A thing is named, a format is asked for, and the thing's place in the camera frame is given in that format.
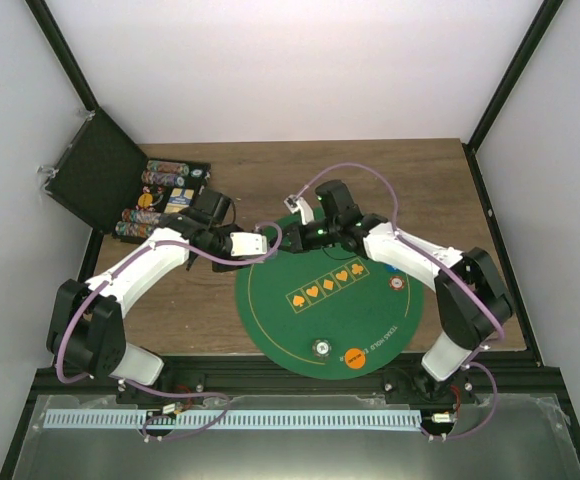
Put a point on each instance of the light blue slotted cable duct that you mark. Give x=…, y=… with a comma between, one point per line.
x=375, y=420

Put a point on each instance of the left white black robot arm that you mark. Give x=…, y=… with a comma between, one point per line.
x=87, y=334

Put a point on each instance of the chip row top in case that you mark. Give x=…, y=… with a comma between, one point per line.
x=168, y=167

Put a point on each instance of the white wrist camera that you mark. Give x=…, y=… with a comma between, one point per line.
x=245, y=244
x=299, y=206

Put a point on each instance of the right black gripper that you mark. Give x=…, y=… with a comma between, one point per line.
x=299, y=242

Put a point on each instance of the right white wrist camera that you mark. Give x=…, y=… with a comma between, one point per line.
x=299, y=206

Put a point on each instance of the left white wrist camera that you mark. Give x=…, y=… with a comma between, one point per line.
x=245, y=244

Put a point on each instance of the chip row bottom in case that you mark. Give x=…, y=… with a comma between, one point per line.
x=133, y=230

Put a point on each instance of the orange big blind button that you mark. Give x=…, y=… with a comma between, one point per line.
x=355, y=358

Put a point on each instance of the orange button in case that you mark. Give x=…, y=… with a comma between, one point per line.
x=145, y=201

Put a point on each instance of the round green poker mat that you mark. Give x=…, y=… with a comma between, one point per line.
x=289, y=301

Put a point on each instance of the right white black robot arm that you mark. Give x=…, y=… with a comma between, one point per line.
x=473, y=301

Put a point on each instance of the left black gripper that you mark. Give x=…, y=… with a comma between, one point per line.
x=223, y=267

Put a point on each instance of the boxed card deck in case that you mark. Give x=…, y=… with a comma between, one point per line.
x=179, y=200

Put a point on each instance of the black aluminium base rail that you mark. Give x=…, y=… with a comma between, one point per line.
x=235, y=375

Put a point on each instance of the chip row in case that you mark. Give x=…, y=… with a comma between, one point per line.
x=168, y=167
x=133, y=230
x=141, y=216
x=163, y=179

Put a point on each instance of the black poker chip case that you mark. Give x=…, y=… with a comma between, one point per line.
x=99, y=176

